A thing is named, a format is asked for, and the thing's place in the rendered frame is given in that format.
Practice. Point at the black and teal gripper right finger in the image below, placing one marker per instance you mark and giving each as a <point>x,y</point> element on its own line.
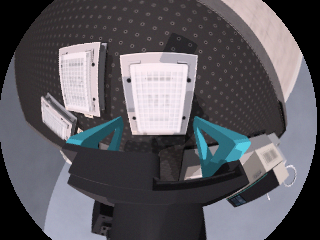
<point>232,146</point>

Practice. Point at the white multi-well plate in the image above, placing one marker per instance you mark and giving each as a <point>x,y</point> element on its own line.
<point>164,111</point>
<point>54,122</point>
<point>73,68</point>

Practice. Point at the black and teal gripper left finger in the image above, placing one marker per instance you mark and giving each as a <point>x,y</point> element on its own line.
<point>91,137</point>

